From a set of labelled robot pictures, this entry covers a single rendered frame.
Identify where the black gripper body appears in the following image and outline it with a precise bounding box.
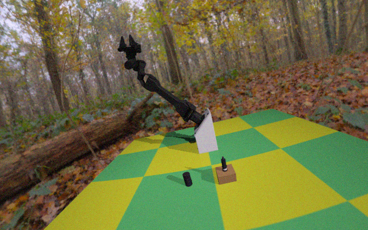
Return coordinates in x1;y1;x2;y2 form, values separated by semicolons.
118;44;141;59

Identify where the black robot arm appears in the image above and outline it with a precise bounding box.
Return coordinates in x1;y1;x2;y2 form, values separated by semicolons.
124;57;205;127

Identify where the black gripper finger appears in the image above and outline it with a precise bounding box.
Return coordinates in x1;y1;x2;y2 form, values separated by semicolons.
119;36;127;47
129;34;138;46

